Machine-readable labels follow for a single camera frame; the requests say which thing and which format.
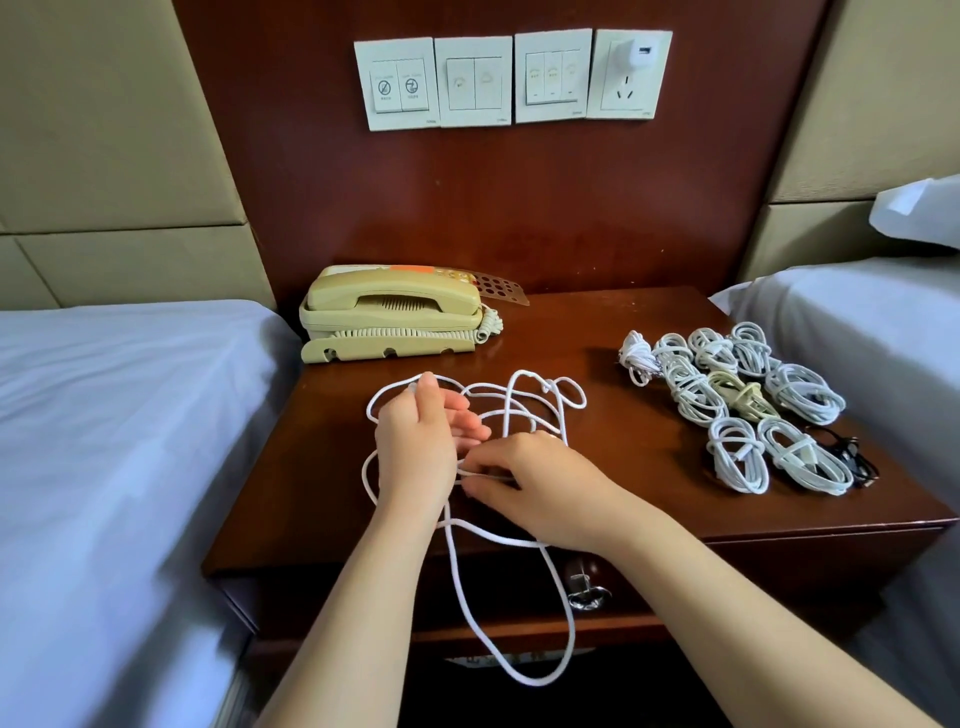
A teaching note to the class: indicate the person's right hand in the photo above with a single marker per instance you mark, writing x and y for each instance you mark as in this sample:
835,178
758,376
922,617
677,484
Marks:
563,488

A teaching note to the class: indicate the person's left hand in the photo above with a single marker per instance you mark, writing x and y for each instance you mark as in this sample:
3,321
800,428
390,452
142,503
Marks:
413,450

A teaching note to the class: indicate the dark wooden drawer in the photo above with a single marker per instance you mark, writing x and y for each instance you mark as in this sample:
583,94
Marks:
300,600

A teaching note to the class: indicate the person's right forearm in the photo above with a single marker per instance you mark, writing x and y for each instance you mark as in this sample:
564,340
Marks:
780,623

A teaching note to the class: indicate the person's left forearm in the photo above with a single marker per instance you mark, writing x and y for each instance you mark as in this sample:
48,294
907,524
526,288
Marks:
353,638

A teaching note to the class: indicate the wooden nightstand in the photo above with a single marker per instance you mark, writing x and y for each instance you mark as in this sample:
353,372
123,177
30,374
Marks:
300,480

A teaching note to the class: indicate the white crumpled bag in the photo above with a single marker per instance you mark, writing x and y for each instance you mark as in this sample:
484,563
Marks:
503,657

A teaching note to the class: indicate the left bed white sheet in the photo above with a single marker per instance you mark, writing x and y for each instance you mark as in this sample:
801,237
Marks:
120,480

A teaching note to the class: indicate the bed white sheet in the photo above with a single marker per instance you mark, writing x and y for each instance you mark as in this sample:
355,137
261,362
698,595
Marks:
120,480
900,368

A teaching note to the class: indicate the right bed white sheet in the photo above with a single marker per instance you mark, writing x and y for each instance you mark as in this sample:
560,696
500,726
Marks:
900,368

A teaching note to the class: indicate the beige padded headboard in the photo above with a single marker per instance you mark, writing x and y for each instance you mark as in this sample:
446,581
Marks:
120,120
878,90

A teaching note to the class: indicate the white plug-in charger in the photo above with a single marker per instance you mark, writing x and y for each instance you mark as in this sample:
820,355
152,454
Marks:
642,51

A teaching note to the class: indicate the white pillow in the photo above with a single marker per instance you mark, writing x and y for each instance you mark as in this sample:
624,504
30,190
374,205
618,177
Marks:
923,213

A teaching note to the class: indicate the dark wooden wall panel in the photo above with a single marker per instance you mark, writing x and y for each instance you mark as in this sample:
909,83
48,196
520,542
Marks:
510,203

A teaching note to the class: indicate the white two-button wall switch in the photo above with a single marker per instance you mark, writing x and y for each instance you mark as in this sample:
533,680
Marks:
396,86

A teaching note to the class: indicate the white double rocker wall switch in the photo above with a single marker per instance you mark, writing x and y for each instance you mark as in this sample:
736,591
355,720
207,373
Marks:
474,83

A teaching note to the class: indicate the white triple rocker wall switch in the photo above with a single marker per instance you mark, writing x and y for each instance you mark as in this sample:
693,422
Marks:
554,77

